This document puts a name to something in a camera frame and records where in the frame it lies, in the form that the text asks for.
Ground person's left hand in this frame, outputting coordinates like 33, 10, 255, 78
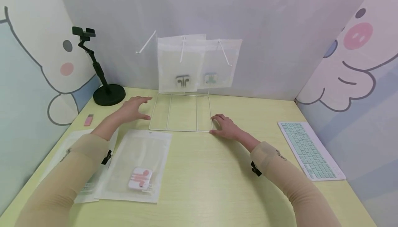
119, 96, 153, 123

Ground person's right hand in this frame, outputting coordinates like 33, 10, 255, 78
209, 114, 244, 141

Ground white wire display rack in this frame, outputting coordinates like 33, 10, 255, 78
135, 30, 233, 133

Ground person's right forearm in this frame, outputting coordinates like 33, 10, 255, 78
237, 129, 342, 227

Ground person's left forearm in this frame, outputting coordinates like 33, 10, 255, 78
14, 110, 125, 227

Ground black phone stand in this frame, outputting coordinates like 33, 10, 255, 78
72, 26, 126, 107

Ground frosted bag with black earphones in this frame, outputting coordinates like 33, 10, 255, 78
157, 34, 207, 93

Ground black earphones in white case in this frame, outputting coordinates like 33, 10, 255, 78
176, 75, 191, 88

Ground frosted bag with pink earphones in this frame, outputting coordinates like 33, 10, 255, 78
94, 129, 173, 204

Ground frosted bag with green earphones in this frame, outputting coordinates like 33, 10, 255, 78
197, 39, 243, 89

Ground pink earphones in white case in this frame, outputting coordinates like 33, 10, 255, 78
128, 167, 153, 191

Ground frosted bag with pale contents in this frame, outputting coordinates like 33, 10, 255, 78
38, 128, 119, 204

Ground white keyboard with mint keys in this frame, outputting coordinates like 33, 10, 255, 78
277, 122, 347, 182

